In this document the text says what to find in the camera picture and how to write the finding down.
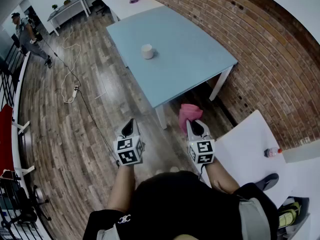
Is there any short white table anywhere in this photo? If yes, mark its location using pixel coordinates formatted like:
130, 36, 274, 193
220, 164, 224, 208
199, 109, 295, 210

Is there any person's right forearm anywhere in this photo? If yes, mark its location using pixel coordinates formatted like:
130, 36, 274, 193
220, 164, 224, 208
203, 157, 241, 195

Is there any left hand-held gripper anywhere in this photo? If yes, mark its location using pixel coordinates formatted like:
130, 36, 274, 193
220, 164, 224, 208
113, 118, 146, 167

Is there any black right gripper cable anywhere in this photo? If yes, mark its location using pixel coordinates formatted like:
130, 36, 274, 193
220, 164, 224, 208
198, 163, 209, 181

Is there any white floor cable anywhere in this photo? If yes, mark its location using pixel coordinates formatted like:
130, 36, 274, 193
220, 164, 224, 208
60, 21, 82, 104

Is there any black floor cable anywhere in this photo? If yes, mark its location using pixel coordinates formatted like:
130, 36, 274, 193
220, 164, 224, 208
41, 38, 121, 165

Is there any black office chair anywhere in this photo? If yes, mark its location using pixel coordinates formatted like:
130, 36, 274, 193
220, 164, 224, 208
90, 0, 106, 16
14, 185, 52, 225

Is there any long white table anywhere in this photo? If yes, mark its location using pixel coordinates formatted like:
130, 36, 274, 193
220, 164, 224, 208
100, 0, 166, 23

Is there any red panel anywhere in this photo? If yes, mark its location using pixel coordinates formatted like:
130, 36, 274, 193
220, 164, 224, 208
0, 103, 16, 179

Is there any pink cloth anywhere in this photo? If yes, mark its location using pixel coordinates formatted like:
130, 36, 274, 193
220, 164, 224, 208
178, 103, 204, 135

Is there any plastic bottle with red cap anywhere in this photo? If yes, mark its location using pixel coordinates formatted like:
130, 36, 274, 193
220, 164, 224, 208
263, 146, 284, 158

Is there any chair with yellow-green bag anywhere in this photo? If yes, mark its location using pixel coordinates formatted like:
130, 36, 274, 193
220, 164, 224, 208
277, 196, 311, 237

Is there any white table leg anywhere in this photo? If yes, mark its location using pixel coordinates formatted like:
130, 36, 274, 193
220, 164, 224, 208
155, 103, 168, 131
208, 65, 234, 102

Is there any white desk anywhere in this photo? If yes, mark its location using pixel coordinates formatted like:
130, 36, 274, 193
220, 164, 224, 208
47, 0, 91, 37

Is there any person's left forearm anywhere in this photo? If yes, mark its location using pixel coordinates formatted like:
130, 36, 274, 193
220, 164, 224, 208
107, 163, 137, 214

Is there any black railing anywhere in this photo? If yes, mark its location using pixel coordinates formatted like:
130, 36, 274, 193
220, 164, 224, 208
0, 41, 29, 110

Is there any white mug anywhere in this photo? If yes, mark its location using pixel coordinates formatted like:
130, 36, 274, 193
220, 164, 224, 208
140, 43, 155, 60

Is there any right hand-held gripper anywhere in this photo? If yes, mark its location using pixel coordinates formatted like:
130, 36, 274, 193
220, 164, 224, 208
185, 119, 217, 166

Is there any person's black t-shirt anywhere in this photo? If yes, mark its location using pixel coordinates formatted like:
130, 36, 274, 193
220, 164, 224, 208
82, 170, 280, 240

